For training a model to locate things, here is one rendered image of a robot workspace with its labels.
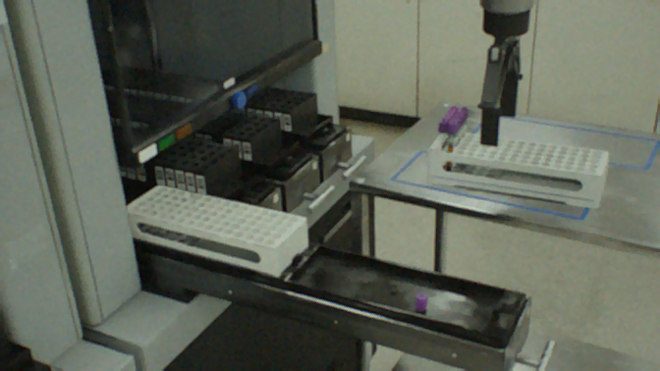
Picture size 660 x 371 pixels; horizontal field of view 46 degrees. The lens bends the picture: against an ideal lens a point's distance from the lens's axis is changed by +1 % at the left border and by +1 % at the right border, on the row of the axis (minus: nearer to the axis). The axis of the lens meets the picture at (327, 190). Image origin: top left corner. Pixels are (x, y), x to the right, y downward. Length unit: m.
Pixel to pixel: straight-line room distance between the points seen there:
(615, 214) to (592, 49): 2.02
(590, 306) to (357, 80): 1.70
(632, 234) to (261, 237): 0.58
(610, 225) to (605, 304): 1.27
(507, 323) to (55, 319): 0.63
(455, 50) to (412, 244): 1.05
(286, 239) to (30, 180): 0.37
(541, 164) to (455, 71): 2.17
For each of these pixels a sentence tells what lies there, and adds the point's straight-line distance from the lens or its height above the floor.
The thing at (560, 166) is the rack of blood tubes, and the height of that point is 0.88.
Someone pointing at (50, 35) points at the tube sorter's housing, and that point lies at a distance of 1.08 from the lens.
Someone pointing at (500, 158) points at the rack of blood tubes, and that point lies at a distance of 1.37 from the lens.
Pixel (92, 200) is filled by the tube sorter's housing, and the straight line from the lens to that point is 1.17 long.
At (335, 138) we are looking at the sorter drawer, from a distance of 1.62.
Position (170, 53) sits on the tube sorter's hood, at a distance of 1.24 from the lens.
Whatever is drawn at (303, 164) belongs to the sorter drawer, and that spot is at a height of 0.81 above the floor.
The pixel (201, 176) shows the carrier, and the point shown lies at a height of 0.87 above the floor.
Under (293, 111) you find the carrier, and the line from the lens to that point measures 1.59.
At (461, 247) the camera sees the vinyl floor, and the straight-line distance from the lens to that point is 2.77.
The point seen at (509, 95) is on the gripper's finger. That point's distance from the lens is 1.43.
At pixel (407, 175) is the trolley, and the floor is 0.82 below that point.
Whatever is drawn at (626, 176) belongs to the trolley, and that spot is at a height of 0.82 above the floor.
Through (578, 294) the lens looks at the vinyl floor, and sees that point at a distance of 2.59.
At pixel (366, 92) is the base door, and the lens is 3.70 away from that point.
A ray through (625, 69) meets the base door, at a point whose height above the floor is 0.42.
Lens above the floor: 1.46
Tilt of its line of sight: 28 degrees down
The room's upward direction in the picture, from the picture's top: 3 degrees counter-clockwise
